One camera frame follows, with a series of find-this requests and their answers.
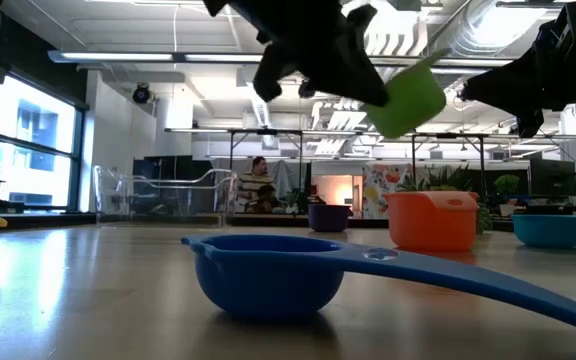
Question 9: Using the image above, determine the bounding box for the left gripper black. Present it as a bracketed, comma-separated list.
[202, 0, 390, 108]

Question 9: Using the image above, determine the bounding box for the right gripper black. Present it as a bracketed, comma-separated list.
[461, 0, 576, 140]

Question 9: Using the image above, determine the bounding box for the green measuring cup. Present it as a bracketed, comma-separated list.
[362, 48, 452, 140]

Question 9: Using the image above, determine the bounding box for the teal measuring cup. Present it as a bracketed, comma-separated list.
[511, 213, 576, 249]

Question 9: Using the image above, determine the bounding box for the dark blue measuring cup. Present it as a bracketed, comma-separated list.
[307, 203, 354, 233]

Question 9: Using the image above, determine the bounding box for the large orange measuring cup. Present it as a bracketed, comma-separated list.
[382, 190, 480, 253]

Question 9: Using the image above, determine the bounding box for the small bright blue measuring cup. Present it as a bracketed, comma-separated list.
[181, 233, 576, 341]

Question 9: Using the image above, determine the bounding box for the clear plastic basket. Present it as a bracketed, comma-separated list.
[92, 164, 239, 227]

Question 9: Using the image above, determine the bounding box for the black-framed workbench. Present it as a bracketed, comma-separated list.
[227, 128, 305, 201]
[410, 132, 488, 201]

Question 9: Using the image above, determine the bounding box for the black computer monitor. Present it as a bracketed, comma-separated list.
[528, 158, 576, 198]

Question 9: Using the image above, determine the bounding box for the small leafy office plant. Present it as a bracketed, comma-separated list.
[493, 173, 522, 217]

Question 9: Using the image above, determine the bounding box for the potted succulent plant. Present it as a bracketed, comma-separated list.
[397, 164, 494, 236]

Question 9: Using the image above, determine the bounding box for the person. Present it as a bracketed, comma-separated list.
[253, 184, 283, 215]
[236, 155, 277, 214]

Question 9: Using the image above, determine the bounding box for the colourful floral panel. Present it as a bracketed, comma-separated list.
[361, 163, 412, 220]

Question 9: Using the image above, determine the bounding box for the long ceiling light bar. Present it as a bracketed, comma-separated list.
[47, 49, 514, 69]

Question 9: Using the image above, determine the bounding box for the large office window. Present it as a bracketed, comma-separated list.
[0, 74, 87, 214]

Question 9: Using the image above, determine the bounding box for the silver ceiling air duct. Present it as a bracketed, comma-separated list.
[432, 0, 549, 57]

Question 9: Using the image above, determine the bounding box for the round black ceiling camera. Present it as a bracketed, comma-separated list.
[131, 83, 152, 105]

